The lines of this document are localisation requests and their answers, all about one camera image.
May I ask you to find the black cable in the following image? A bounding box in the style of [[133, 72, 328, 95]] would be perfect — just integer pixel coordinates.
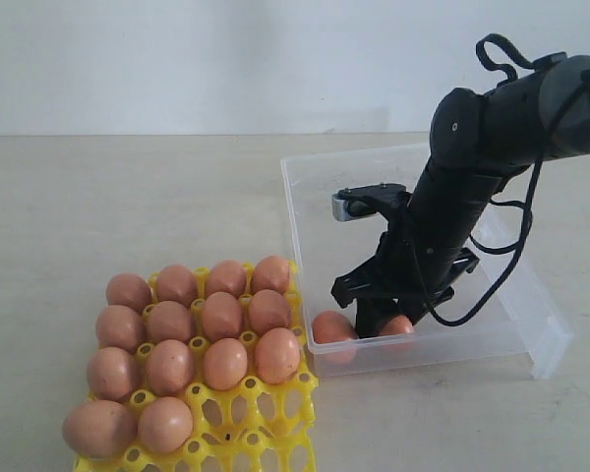
[[407, 32, 590, 327]]

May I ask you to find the clear plastic container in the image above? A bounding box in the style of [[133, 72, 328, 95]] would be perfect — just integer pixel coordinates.
[[281, 142, 572, 379]]

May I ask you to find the brown egg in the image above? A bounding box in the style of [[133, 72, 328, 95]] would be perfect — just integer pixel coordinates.
[[204, 338, 248, 391], [105, 272, 152, 314], [155, 265, 198, 307], [138, 397, 194, 454], [250, 255, 291, 294], [147, 301, 195, 344], [379, 315, 415, 350], [87, 347, 142, 402], [312, 310, 358, 365], [255, 327, 301, 384], [62, 400, 138, 459], [201, 292, 244, 342], [206, 260, 247, 298], [95, 305, 147, 354], [146, 339, 195, 396]]

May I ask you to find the yellow plastic egg tray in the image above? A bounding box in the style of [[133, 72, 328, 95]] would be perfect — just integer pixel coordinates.
[[75, 261, 318, 471]]

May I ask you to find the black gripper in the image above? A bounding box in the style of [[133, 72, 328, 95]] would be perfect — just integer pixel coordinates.
[[330, 161, 504, 338]]

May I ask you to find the brown egg edge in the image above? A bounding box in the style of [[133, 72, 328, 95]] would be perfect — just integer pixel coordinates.
[[248, 289, 292, 335]]

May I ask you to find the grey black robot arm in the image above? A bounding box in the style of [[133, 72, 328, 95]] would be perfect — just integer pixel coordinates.
[[331, 33, 590, 338]]

